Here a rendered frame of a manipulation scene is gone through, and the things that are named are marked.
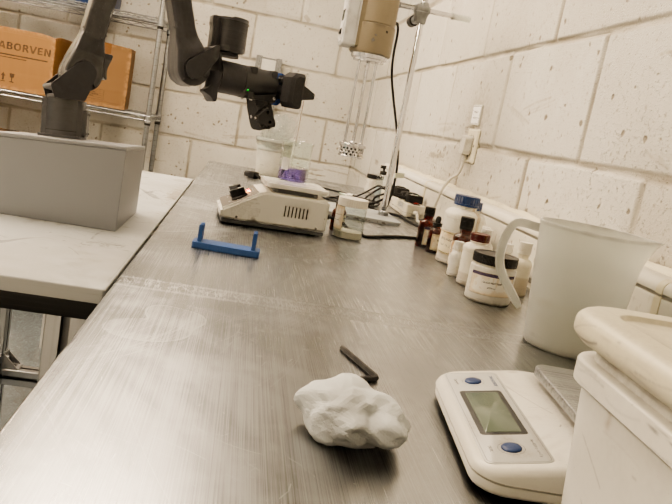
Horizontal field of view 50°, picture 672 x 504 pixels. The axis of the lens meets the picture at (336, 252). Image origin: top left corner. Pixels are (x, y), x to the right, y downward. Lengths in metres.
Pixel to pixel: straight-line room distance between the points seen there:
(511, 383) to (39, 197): 0.75
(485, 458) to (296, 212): 0.91
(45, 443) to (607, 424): 0.32
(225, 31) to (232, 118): 2.52
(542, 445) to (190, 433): 0.24
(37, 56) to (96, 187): 2.50
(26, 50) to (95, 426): 3.17
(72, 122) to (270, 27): 2.68
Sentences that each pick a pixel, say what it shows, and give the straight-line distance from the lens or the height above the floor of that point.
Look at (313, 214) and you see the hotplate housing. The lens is 1.35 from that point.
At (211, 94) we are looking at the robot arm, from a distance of 1.30.
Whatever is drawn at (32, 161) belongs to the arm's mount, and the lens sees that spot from 1.13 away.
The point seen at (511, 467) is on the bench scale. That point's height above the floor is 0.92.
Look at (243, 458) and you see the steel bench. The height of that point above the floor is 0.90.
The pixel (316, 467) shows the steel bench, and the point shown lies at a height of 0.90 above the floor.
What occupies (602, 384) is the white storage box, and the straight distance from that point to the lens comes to 0.38.
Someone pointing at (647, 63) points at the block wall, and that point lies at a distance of 1.19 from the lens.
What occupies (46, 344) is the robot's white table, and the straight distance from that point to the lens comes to 0.85.
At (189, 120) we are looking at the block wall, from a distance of 3.83.
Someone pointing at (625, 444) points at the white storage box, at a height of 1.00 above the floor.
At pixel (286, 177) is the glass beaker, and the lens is 1.39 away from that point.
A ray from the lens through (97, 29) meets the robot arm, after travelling 1.25.
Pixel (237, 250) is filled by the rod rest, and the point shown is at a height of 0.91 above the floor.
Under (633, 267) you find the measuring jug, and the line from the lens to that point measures 0.88.
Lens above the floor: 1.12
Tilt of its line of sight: 10 degrees down
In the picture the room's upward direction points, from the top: 11 degrees clockwise
